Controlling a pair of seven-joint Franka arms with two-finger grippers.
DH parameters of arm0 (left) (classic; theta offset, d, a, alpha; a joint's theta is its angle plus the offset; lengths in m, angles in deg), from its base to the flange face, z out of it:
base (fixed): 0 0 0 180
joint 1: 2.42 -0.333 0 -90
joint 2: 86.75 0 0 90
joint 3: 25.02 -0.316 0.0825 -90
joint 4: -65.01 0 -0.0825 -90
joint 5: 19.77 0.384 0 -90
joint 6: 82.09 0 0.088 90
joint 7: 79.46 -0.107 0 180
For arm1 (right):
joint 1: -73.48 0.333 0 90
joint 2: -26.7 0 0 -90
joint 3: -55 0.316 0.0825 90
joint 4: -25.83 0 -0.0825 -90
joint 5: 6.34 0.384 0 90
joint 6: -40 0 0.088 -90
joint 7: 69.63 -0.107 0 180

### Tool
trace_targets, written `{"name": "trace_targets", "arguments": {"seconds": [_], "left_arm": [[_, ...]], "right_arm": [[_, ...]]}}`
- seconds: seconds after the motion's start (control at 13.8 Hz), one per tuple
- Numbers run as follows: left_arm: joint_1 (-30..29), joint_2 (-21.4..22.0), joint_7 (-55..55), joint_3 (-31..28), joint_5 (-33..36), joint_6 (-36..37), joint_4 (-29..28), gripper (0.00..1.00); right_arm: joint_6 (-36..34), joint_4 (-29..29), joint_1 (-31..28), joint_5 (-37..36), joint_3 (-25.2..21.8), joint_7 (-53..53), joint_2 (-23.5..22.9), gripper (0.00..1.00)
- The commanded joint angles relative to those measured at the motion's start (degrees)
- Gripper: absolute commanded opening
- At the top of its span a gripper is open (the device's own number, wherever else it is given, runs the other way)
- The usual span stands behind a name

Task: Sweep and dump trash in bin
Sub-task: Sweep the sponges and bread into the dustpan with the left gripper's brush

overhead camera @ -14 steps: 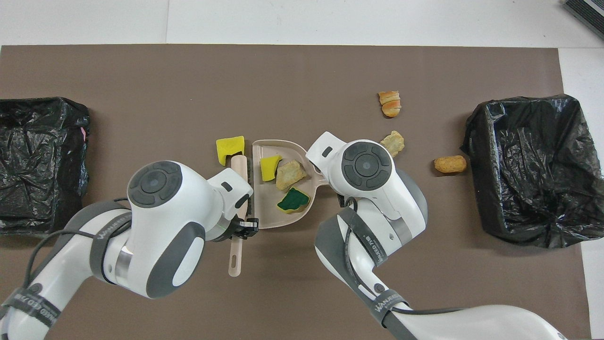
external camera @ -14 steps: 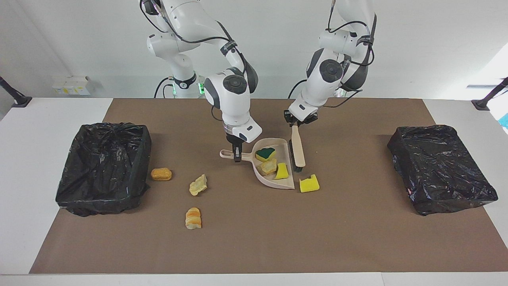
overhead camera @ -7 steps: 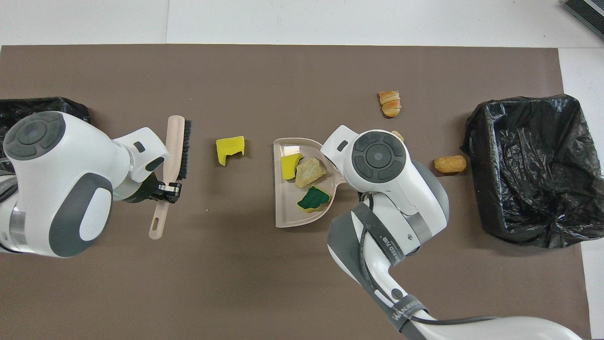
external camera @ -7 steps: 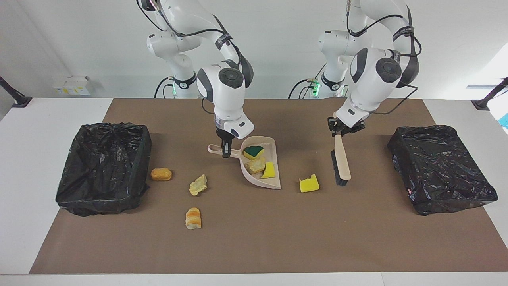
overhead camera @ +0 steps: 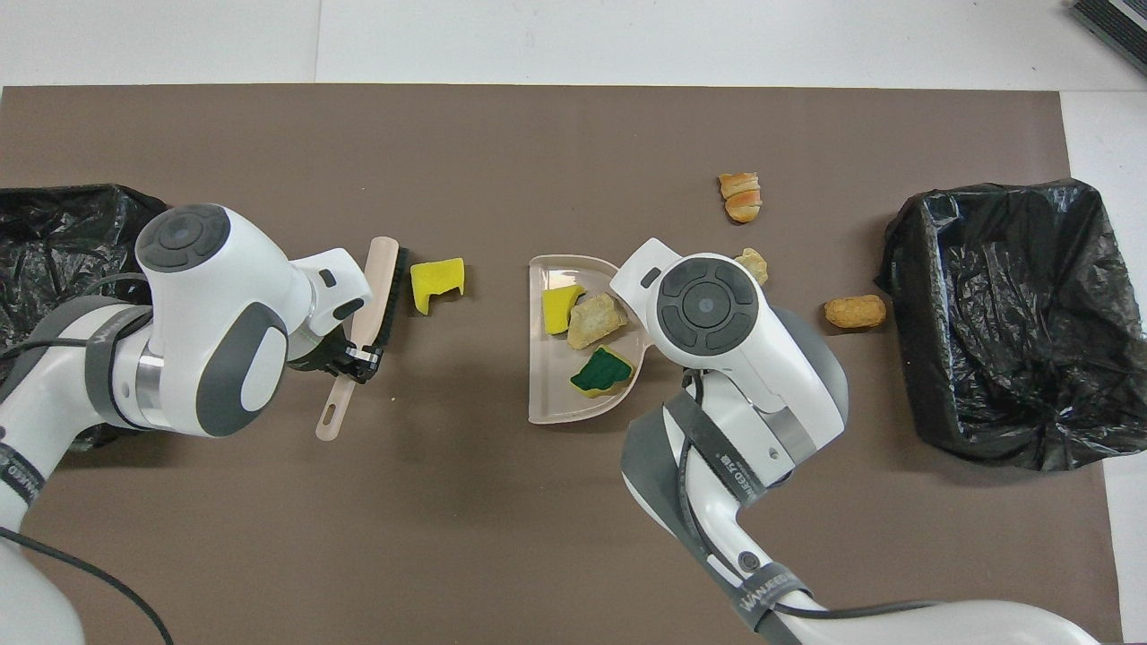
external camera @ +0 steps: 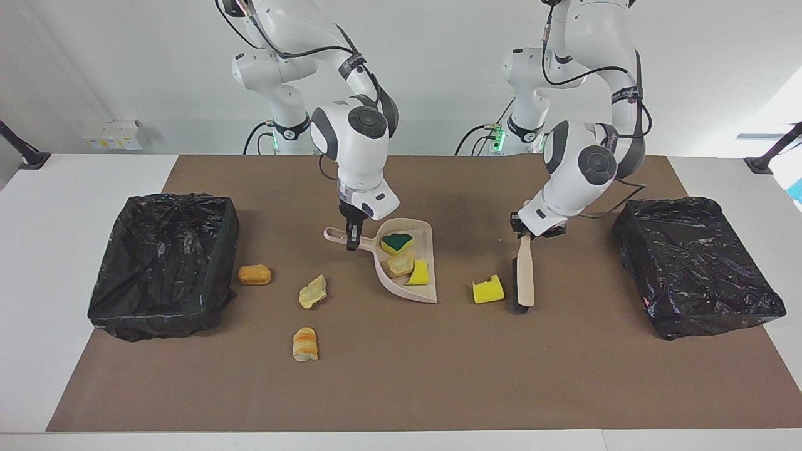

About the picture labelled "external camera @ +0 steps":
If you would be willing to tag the yellow green sponge piece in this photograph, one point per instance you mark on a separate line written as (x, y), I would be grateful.
(396, 243)
(418, 274)
(487, 292)

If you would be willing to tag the brown bread bun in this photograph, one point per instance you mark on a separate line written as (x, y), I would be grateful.
(254, 275)

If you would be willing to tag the striped croissant piece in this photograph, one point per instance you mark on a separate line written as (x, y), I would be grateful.
(305, 344)

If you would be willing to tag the bin with black bag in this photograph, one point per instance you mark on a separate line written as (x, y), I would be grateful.
(695, 263)
(163, 263)

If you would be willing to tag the beige hand brush black bristles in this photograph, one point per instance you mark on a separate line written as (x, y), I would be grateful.
(525, 275)

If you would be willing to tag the beige plastic dustpan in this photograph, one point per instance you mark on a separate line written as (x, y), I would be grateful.
(426, 294)

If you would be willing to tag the pale yellow bread chunk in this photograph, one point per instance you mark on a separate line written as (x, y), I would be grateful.
(312, 292)

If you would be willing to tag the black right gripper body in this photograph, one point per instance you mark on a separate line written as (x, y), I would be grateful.
(353, 219)

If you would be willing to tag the orange striped bread slice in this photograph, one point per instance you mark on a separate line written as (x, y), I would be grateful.
(398, 264)

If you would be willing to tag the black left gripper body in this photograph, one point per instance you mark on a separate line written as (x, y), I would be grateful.
(551, 230)

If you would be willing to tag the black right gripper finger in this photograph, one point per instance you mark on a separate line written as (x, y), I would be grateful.
(354, 240)

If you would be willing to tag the teal object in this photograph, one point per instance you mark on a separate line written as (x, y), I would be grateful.
(797, 191)

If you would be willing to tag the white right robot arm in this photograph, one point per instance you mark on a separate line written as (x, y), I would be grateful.
(354, 138)

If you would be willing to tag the black camera stand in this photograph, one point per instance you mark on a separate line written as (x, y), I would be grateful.
(28, 156)
(761, 164)

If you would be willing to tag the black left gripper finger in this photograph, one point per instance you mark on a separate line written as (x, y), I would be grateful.
(515, 223)

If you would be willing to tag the white wall boxes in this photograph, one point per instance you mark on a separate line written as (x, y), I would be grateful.
(116, 134)

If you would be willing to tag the brown table mat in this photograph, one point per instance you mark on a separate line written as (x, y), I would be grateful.
(401, 388)

